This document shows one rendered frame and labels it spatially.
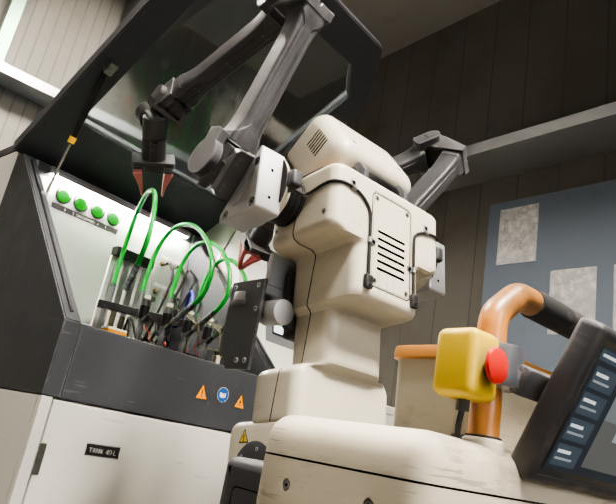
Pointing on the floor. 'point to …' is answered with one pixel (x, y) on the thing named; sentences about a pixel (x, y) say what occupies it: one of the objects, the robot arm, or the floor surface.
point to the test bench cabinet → (9, 441)
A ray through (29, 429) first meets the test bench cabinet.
